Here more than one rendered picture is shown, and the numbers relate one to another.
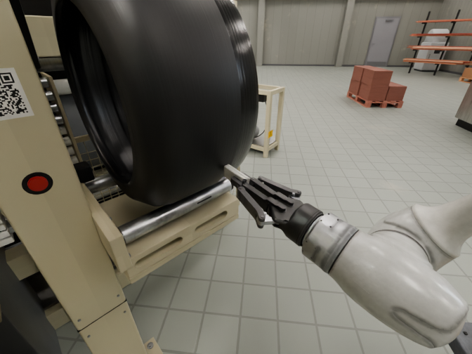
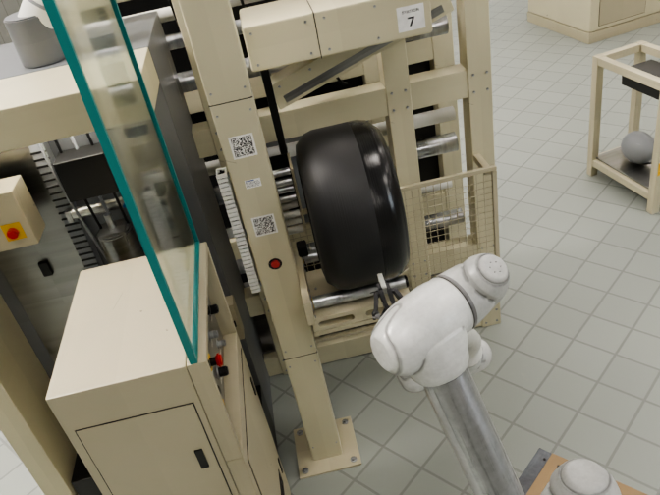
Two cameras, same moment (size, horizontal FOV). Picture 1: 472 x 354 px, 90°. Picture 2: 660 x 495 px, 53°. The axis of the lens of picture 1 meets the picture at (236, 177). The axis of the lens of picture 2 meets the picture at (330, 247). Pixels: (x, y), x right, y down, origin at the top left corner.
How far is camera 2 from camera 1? 1.71 m
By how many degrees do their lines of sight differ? 35
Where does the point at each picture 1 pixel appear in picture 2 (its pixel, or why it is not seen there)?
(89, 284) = (294, 329)
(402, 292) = not seen: hidden behind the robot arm
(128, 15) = (317, 203)
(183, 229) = (355, 309)
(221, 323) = (423, 432)
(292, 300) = (523, 445)
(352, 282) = not seen: hidden behind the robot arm
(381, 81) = not seen: outside the picture
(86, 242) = (295, 302)
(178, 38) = (339, 214)
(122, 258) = (309, 316)
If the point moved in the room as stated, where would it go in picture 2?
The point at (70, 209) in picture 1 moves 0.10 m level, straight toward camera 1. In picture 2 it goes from (288, 280) to (290, 297)
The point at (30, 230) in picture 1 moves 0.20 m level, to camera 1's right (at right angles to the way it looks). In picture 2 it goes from (268, 287) to (314, 302)
